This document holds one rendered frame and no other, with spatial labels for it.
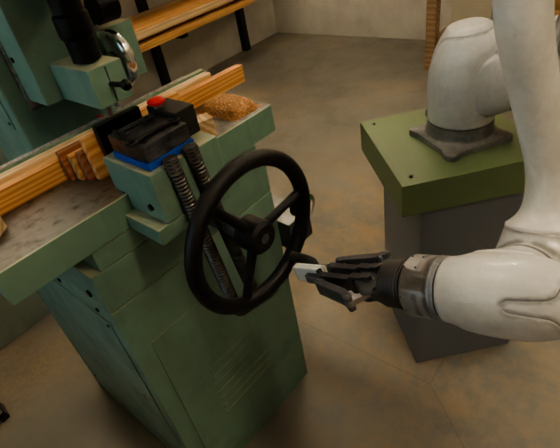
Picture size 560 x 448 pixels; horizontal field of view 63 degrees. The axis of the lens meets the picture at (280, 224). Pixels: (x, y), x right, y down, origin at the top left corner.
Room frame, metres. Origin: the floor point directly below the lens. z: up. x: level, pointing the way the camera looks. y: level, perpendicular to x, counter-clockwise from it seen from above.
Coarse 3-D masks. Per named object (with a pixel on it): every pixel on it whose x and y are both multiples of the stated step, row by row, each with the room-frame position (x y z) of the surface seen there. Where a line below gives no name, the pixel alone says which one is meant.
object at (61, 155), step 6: (72, 144) 0.79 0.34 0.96; (78, 144) 0.78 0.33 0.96; (60, 150) 0.77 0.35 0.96; (66, 150) 0.76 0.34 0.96; (72, 150) 0.77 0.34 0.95; (60, 156) 0.76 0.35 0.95; (66, 156) 0.76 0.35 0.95; (60, 162) 0.76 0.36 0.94; (66, 162) 0.76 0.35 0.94; (66, 168) 0.76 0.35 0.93; (72, 168) 0.76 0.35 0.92; (72, 174) 0.76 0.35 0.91
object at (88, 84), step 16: (64, 64) 0.87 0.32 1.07; (80, 64) 0.85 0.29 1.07; (96, 64) 0.83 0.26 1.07; (112, 64) 0.84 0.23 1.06; (64, 80) 0.87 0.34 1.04; (80, 80) 0.83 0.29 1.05; (96, 80) 0.81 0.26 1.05; (112, 80) 0.83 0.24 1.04; (64, 96) 0.90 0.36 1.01; (80, 96) 0.85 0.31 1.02; (96, 96) 0.80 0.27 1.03; (112, 96) 0.82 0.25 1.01; (128, 96) 0.84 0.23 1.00
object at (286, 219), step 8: (280, 200) 0.98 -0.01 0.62; (288, 208) 0.94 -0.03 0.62; (280, 216) 0.91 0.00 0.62; (288, 216) 0.90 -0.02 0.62; (280, 224) 0.89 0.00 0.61; (288, 224) 0.87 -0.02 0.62; (280, 232) 0.89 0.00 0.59; (288, 232) 0.87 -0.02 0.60; (312, 232) 0.92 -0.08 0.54; (288, 240) 0.87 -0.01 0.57
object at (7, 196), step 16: (208, 80) 1.03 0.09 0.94; (224, 80) 1.05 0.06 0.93; (240, 80) 1.08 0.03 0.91; (192, 96) 0.98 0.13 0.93; (208, 96) 1.01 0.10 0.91; (48, 160) 0.77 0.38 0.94; (32, 176) 0.73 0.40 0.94; (48, 176) 0.75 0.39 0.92; (64, 176) 0.76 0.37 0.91; (0, 192) 0.69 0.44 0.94; (16, 192) 0.71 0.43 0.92; (32, 192) 0.72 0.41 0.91; (0, 208) 0.68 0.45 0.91
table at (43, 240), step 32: (224, 128) 0.85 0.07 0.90; (256, 128) 0.89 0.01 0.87; (224, 160) 0.82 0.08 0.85; (64, 192) 0.72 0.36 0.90; (96, 192) 0.70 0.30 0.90; (32, 224) 0.63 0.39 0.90; (64, 224) 0.61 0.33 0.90; (96, 224) 0.62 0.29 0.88; (128, 224) 0.66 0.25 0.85; (160, 224) 0.61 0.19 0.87; (0, 256) 0.56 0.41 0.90; (32, 256) 0.55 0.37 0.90; (64, 256) 0.58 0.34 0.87; (0, 288) 0.52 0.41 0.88; (32, 288) 0.54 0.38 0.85
